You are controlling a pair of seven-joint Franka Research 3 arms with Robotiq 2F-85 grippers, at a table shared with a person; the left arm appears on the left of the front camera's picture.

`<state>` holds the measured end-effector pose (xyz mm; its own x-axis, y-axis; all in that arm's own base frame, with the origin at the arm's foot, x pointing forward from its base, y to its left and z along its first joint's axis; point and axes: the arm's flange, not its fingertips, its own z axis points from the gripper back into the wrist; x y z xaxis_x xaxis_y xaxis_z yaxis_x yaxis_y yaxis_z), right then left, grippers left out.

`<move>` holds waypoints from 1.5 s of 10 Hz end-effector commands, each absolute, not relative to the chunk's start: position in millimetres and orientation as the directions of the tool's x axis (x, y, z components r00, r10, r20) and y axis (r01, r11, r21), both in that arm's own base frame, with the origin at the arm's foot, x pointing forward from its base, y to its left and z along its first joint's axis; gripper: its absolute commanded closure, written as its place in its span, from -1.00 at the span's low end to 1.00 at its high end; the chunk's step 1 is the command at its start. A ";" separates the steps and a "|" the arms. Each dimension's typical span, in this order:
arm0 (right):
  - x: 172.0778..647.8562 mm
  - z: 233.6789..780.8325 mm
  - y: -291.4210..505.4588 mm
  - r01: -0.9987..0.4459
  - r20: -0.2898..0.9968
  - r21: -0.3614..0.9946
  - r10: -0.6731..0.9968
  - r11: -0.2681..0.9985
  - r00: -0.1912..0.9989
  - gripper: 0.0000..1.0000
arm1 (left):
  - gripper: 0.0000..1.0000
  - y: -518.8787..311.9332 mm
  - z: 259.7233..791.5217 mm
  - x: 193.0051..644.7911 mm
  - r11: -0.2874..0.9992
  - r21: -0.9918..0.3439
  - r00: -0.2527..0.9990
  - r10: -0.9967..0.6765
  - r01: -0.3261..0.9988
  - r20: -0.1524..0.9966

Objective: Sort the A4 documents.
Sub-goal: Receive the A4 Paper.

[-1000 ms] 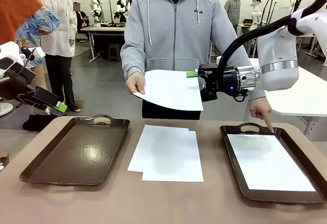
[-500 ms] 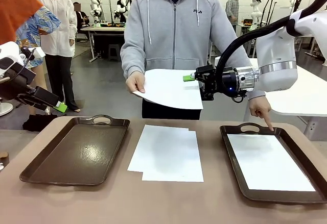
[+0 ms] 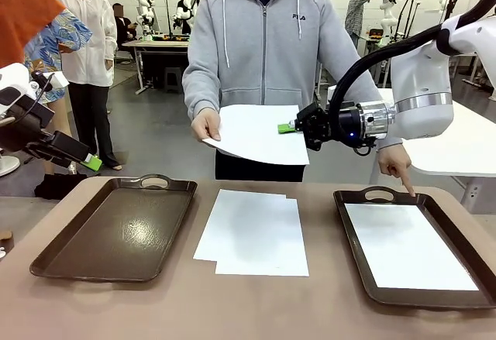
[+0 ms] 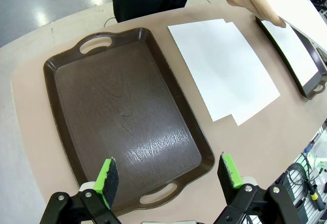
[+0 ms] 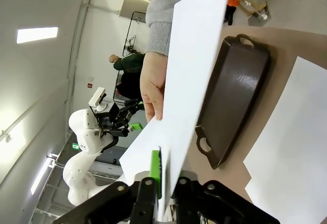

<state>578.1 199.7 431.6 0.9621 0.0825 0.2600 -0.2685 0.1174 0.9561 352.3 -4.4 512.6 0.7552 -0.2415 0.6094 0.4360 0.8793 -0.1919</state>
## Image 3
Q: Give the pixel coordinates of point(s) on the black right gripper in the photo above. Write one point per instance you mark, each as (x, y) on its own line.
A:
(345, 123)

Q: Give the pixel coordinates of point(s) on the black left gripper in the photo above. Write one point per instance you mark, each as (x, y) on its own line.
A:
(23, 123)

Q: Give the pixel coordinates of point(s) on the person's right forearm grey sleeve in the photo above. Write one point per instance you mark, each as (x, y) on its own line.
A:
(197, 96)

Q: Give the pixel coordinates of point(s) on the person's left forearm grey sleeve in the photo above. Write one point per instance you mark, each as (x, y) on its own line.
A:
(389, 143)

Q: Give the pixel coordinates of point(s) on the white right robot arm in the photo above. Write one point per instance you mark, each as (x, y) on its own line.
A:
(418, 84)

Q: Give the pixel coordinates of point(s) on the person's left hand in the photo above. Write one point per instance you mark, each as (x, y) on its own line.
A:
(397, 160)

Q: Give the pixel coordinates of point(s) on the person's right hand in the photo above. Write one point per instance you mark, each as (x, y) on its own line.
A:
(205, 125)

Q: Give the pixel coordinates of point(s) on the black bag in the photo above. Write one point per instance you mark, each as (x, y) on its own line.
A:
(58, 187)

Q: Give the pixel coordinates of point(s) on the white chair base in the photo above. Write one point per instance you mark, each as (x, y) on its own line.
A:
(7, 165)

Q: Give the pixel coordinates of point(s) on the white label tag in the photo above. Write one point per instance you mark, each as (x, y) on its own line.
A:
(58, 80)

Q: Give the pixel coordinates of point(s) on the person in grey hoodie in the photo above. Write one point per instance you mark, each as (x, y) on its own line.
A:
(263, 45)

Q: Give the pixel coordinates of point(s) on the small brown object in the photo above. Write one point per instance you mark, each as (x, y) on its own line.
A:
(5, 235)

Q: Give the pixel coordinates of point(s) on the brown plastic serving tray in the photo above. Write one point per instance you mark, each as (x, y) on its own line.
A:
(426, 300)
(112, 235)

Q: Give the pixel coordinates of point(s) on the person in white shirt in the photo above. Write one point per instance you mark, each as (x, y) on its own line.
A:
(89, 38)

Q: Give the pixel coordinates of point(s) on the person in plaid shirt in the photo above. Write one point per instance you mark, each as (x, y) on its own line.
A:
(353, 14)

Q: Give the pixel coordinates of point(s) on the grey plastic stool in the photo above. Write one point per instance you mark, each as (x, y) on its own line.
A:
(173, 78)

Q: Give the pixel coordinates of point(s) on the seated person in black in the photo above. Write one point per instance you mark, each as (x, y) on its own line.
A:
(122, 26)

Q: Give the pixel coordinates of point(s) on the wooden background work table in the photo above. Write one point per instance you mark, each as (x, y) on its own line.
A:
(162, 44)

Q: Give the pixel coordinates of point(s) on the black lamp stand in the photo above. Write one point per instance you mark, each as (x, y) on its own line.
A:
(407, 11)

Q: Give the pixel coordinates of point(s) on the white table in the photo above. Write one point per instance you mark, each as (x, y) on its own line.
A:
(465, 150)

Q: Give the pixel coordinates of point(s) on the standing person in black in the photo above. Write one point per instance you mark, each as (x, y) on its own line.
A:
(186, 7)

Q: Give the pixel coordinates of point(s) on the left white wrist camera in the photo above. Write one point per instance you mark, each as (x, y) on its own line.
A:
(15, 104)

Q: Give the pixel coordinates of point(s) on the thin black camera stand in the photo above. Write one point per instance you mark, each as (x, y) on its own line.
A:
(168, 14)

